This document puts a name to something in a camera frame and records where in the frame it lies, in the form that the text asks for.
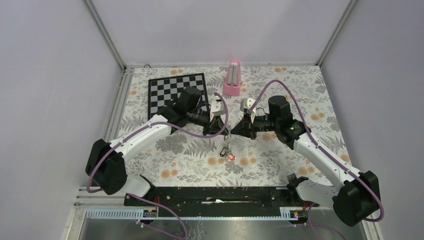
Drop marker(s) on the pink metronome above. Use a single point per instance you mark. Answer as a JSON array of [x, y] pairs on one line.
[[232, 83]]

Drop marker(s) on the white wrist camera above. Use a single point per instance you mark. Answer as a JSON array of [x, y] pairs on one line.
[[216, 107], [248, 107]]

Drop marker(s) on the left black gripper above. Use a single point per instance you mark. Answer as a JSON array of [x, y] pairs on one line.
[[214, 126]]

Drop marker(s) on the floral table mat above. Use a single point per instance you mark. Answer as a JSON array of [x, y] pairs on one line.
[[181, 160]]

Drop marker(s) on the grey slotted cable duct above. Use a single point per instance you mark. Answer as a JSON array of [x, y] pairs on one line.
[[215, 213]]

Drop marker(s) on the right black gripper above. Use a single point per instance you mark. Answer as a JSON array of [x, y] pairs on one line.
[[244, 128]]

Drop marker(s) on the black white chessboard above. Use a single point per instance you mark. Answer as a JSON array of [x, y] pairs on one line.
[[161, 91]]

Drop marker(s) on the keyring with coloured key tags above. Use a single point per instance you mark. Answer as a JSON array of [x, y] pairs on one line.
[[226, 151]]

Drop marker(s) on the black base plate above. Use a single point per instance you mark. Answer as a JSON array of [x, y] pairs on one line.
[[185, 198]]

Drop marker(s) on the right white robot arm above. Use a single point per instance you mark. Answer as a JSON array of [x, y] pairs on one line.
[[353, 195]]

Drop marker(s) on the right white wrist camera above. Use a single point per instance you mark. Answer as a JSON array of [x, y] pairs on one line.
[[248, 107]]

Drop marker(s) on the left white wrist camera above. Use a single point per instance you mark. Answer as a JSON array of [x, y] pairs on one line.
[[216, 107]]

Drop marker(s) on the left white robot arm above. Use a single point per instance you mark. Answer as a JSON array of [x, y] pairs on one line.
[[106, 165]]

